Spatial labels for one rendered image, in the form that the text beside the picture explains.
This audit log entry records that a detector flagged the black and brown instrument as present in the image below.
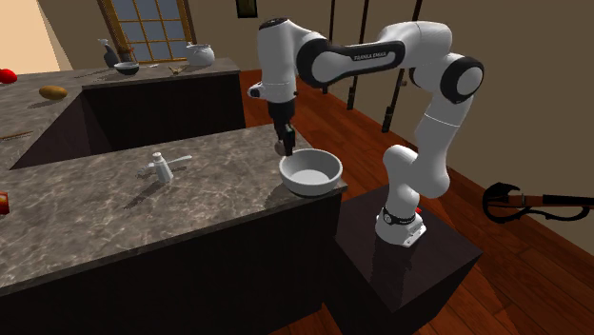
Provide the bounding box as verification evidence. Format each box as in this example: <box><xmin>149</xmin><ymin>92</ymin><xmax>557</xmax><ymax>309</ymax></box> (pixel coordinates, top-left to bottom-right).
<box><xmin>481</xmin><ymin>181</ymin><xmax>594</xmax><ymax>225</ymax></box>

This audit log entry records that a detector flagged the wooden framed window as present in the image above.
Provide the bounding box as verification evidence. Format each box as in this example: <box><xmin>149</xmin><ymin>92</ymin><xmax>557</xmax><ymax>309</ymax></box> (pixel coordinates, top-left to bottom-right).
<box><xmin>96</xmin><ymin>0</ymin><xmax>197</xmax><ymax>65</ymax></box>

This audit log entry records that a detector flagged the dark robot stand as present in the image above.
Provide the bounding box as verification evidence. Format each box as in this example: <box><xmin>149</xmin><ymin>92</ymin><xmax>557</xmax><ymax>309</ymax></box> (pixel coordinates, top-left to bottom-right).
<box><xmin>324</xmin><ymin>183</ymin><xmax>485</xmax><ymax>335</ymax></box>

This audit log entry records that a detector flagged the black pole frame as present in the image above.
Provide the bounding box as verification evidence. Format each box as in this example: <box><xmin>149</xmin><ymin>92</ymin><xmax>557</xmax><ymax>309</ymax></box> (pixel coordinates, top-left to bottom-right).
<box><xmin>322</xmin><ymin>0</ymin><xmax>425</xmax><ymax>134</ymax></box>

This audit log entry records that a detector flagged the dark bowl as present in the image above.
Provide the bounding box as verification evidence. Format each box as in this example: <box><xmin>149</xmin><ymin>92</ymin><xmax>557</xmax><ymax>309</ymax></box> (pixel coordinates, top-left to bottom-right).
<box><xmin>113</xmin><ymin>61</ymin><xmax>141</xmax><ymax>77</ymax></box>

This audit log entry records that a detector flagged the brown potato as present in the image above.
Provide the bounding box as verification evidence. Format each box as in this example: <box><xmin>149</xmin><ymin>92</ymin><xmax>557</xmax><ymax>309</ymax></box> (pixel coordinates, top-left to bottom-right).
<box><xmin>38</xmin><ymin>85</ymin><xmax>69</xmax><ymax>101</ymax></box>

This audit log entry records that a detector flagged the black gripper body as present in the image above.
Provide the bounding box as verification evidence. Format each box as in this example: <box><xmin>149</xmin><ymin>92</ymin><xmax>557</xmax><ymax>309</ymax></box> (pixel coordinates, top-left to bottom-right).
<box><xmin>267</xmin><ymin>99</ymin><xmax>298</xmax><ymax>136</ymax></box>

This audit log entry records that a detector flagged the white long-handled coffee pot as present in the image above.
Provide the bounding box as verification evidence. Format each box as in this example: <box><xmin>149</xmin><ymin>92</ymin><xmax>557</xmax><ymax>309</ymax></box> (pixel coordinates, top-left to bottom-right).
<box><xmin>137</xmin><ymin>151</ymin><xmax>194</xmax><ymax>184</ymax></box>

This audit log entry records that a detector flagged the dark wall picture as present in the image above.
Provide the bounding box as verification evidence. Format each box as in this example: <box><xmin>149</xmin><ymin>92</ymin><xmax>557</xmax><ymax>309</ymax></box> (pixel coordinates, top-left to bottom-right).
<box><xmin>234</xmin><ymin>0</ymin><xmax>259</xmax><ymax>20</ymax></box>

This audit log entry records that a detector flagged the brown wooden stick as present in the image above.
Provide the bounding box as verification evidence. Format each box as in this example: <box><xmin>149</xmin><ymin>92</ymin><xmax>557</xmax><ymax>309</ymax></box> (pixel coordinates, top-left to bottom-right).
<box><xmin>0</xmin><ymin>130</ymin><xmax>35</xmax><ymax>142</ymax></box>

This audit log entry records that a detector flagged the white round pot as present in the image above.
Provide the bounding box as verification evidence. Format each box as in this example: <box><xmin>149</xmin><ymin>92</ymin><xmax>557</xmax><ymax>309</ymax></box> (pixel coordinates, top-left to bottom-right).
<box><xmin>185</xmin><ymin>42</ymin><xmax>216</xmax><ymax>68</ymax></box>

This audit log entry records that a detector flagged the white bowl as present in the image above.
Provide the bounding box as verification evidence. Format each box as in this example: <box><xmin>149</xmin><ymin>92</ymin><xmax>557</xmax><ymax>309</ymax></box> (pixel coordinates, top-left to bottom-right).
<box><xmin>278</xmin><ymin>148</ymin><xmax>345</xmax><ymax>198</ymax></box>

